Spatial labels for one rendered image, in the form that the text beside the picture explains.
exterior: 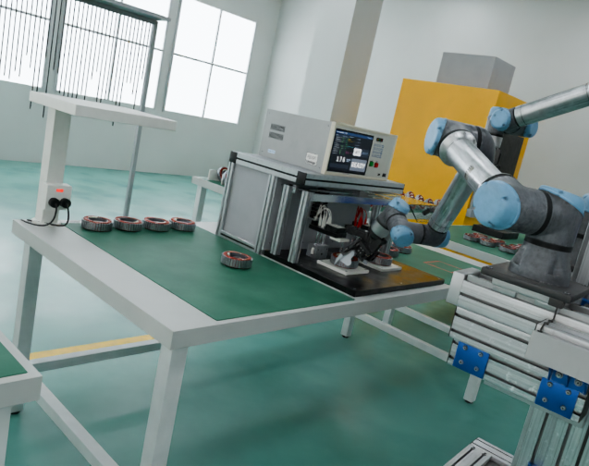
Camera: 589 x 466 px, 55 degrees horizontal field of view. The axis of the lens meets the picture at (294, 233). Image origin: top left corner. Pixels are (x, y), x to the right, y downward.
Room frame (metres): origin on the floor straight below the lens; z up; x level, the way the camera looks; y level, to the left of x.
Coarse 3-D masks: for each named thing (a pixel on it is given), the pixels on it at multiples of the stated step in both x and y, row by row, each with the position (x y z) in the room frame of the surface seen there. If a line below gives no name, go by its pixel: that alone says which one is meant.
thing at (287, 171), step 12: (240, 156) 2.34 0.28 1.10; (252, 156) 2.33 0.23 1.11; (252, 168) 2.28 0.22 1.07; (264, 168) 2.24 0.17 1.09; (276, 168) 2.19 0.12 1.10; (288, 168) 2.15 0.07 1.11; (300, 168) 2.23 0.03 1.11; (300, 180) 2.11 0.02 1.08; (312, 180) 2.12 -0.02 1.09; (324, 180) 2.17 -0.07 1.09; (336, 180) 2.23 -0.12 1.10; (348, 180) 2.28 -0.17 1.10; (360, 180) 2.34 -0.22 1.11; (372, 180) 2.41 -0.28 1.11; (396, 192) 2.56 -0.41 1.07
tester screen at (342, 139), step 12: (336, 132) 2.22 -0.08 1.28; (348, 132) 2.28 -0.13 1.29; (336, 144) 2.23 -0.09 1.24; (348, 144) 2.29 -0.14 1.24; (360, 144) 2.35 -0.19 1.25; (336, 156) 2.25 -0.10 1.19; (348, 156) 2.30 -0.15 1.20; (360, 156) 2.36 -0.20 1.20; (336, 168) 2.26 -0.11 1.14; (348, 168) 2.32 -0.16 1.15
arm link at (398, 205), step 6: (396, 198) 2.06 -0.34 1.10; (390, 204) 2.05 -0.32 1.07; (396, 204) 2.03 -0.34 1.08; (402, 204) 2.04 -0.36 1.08; (408, 204) 2.07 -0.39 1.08; (384, 210) 2.07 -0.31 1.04; (390, 210) 2.04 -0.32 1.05; (396, 210) 2.03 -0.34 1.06; (402, 210) 2.03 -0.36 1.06; (408, 210) 2.04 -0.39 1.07; (378, 216) 2.08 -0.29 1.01; (384, 216) 2.06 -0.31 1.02; (378, 222) 2.07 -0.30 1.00; (384, 222) 2.06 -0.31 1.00
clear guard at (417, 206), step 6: (372, 192) 2.41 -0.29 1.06; (378, 192) 2.47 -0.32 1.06; (384, 192) 2.52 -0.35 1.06; (390, 198) 2.34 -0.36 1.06; (402, 198) 2.45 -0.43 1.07; (408, 198) 2.50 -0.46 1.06; (414, 204) 2.30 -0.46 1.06; (420, 204) 2.34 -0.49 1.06; (426, 204) 2.39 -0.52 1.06; (432, 204) 2.45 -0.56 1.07; (414, 210) 2.28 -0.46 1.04; (420, 210) 2.31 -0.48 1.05; (414, 216) 2.25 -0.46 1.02; (420, 216) 2.28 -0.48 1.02; (426, 216) 2.32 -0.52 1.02
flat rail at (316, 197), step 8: (312, 200) 2.13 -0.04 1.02; (320, 200) 2.16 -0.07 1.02; (328, 200) 2.20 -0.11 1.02; (336, 200) 2.24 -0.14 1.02; (344, 200) 2.28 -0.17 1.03; (352, 200) 2.32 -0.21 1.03; (360, 200) 2.36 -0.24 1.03; (368, 200) 2.40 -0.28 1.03; (376, 200) 2.44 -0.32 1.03; (384, 200) 2.49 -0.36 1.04
